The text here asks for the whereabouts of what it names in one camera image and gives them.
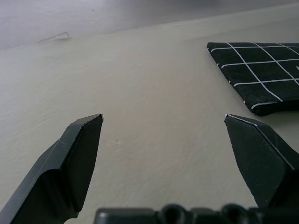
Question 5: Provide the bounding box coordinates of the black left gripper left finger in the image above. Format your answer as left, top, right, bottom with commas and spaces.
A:
0, 113, 104, 224

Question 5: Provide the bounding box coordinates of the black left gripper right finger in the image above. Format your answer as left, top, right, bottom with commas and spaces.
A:
223, 113, 299, 209

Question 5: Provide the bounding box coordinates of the black white-grid fabric pouch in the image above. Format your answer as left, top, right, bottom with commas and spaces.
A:
206, 42, 299, 117

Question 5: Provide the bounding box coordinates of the clear plastic piece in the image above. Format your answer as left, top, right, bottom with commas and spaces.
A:
37, 31, 70, 43

